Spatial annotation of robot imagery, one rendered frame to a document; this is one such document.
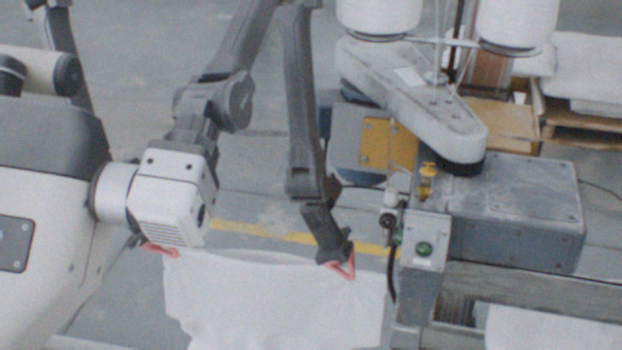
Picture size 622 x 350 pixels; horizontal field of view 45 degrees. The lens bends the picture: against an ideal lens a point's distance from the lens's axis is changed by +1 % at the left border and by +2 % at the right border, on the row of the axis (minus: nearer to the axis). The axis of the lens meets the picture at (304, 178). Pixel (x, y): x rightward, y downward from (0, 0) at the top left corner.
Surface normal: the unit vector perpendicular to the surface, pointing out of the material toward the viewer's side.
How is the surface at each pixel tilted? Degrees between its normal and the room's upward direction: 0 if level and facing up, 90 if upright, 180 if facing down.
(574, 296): 90
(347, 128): 90
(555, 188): 0
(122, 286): 0
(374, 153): 90
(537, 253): 90
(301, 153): 72
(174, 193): 30
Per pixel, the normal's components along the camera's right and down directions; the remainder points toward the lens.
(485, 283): -0.21, 0.51
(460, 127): 0.04, -0.85
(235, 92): 0.91, -0.01
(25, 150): -0.13, -0.15
